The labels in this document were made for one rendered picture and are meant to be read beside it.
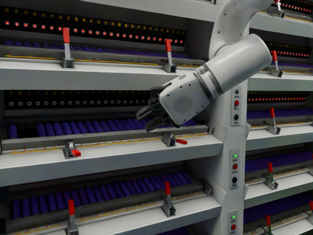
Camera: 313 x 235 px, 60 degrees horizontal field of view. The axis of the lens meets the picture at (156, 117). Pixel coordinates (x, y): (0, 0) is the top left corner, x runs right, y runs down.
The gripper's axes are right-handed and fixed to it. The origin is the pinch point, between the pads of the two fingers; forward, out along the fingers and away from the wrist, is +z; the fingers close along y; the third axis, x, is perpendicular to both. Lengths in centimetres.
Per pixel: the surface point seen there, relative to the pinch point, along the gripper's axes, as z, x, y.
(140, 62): -5.2, 14.1, -8.3
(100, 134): 12.3, 0.7, -3.0
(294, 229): -19, 2, 79
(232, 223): -1.8, -5.1, 46.3
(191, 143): -4.8, 3.4, 16.4
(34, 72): 12.6, -1.2, -24.5
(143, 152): 5.8, -2.5, 6.2
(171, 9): -19.4, 16.8, -14.7
